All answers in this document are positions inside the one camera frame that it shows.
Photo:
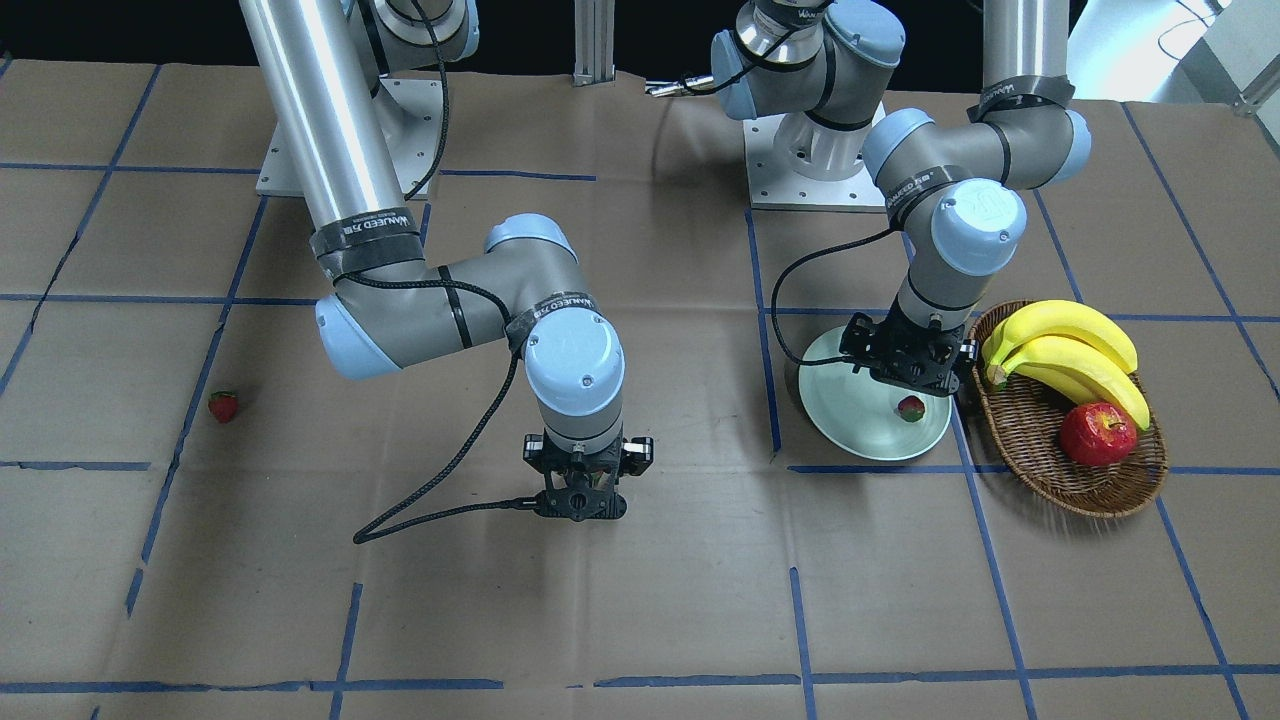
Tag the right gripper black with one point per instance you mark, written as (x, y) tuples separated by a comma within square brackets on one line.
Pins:
[(636, 455)]

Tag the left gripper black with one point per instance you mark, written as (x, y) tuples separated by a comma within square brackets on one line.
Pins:
[(860, 340)]

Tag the red strawberry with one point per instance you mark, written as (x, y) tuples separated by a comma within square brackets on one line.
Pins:
[(223, 405), (911, 409)]

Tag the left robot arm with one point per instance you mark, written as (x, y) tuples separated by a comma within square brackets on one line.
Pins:
[(954, 192)]

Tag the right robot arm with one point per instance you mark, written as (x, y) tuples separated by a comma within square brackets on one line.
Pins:
[(328, 65)]

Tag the light green plate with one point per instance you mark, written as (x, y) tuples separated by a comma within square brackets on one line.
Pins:
[(862, 415)]

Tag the wicker basket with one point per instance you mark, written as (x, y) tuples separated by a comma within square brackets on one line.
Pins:
[(1026, 423)]

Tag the yellow banana bunch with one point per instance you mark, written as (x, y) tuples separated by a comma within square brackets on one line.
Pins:
[(1068, 347)]

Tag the red apple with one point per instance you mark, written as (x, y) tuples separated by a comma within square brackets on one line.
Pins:
[(1097, 434)]

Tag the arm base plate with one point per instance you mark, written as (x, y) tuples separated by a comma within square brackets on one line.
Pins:
[(403, 125), (796, 163)]

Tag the aluminium frame post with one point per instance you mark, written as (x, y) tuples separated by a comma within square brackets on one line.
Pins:
[(593, 42)]

